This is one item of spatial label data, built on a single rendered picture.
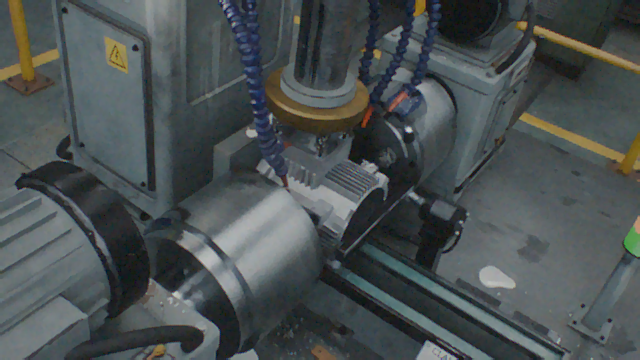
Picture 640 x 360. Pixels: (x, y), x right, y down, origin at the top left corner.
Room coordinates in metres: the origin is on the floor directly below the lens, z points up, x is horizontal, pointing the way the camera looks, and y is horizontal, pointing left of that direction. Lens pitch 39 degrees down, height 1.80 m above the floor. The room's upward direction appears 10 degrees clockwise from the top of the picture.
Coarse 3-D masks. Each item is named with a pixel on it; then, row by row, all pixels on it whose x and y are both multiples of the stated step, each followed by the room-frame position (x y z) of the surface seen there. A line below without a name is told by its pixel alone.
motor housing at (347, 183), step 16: (288, 176) 0.90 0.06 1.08; (336, 176) 0.89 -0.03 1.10; (352, 176) 0.89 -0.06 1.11; (368, 176) 0.90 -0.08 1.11; (304, 192) 0.87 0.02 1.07; (320, 192) 0.87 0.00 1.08; (336, 192) 0.86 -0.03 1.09; (352, 192) 0.86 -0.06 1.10; (368, 192) 0.87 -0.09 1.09; (384, 192) 0.94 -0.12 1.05; (304, 208) 0.84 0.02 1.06; (336, 208) 0.84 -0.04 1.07; (368, 208) 0.95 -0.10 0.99; (336, 224) 0.82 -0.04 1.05; (352, 224) 0.93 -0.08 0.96; (320, 240) 0.81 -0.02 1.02; (336, 240) 0.80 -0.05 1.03; (352, 256) 0.87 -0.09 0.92
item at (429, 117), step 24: (384, 72) 1.22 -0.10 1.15; (408, 72) 1.20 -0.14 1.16; (384, 96) 1.09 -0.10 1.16; (432, 96) 1.15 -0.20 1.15; (384, 120) 1.05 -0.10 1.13; (408, 120) 1.05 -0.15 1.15; (432, 120) 1.09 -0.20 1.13; (456, 120) 1.18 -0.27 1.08; (360, 144) 1.07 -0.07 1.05; (384, 144) 1.04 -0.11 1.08; (408, 144) 1.02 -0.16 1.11; (432, 144) 1.06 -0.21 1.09; (384, 168) 1.01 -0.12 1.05; (408, 168) 1.02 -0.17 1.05; (432, 168) 1.07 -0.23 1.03
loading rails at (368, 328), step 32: (384, 256) 0.90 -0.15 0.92; (320, 288) 0.82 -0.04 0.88; (352, 288) 0.79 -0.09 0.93; (384, 288) 0.87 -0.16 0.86; (416, 288) 0.84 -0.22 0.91; (448, 288) 0.84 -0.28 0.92; (352, 320) 0.78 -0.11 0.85; (384, 320) 0.75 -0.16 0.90; (416, 320) 0.75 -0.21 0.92; (448, 320) 0.80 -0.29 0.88; (480, 320) 0.77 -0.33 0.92; (512, 320) 0.78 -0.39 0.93; (384, 352) 0.74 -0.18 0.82; (416, 352) 0.72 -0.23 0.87; (448, 352) 0.69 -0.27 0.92; (480, 352) 0.70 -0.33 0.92; (512, 352) 0.74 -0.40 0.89; (544, 352) 0.73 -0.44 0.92
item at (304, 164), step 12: (288, 132) 0.98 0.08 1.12; (300, 132) 0.99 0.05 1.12; (300, 144) 0.93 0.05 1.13; (312, 144) 0.94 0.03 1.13; (336, 144) 0.97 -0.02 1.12; (348, 144) 0.95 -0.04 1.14; (288, 156) 0.90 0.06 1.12; (300, 156) 0.89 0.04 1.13; (312, 156) 0.88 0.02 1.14; (324, 156) 0.88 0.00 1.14; (336, 156) 0.91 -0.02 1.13; (288, 168) 0.90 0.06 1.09; (300, 168) 0.89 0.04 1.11; (312, 168) 0.88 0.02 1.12; (324, 168) 0.88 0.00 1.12; (300, 180) 0.88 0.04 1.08; (312, 180) 0.87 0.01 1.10
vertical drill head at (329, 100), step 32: (320, 0) 0.90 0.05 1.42; (352, 0) 0.91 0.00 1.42; (320, 32) 0.90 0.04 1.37; (352, 32) 0.93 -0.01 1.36; (320, 64) 0.90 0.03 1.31; (288, 96) 0.90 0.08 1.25; (320, 96) 0.88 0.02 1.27; (352, 96) 0.92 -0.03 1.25; (320, 128) 0.85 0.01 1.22; (352, 128) 0.95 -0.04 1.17
